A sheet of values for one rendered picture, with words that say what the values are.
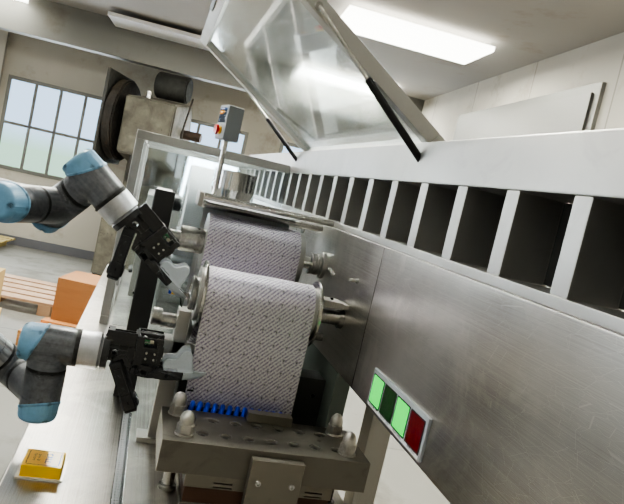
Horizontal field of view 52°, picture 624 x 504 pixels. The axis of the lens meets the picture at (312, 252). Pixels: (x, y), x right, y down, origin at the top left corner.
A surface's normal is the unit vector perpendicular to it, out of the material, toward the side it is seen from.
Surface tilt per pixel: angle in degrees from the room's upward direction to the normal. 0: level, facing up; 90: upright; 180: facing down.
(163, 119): 92
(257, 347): 90
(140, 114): 92
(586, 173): 90
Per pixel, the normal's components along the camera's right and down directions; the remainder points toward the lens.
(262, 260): 0.22, 0.17
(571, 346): -0.95, -0.19
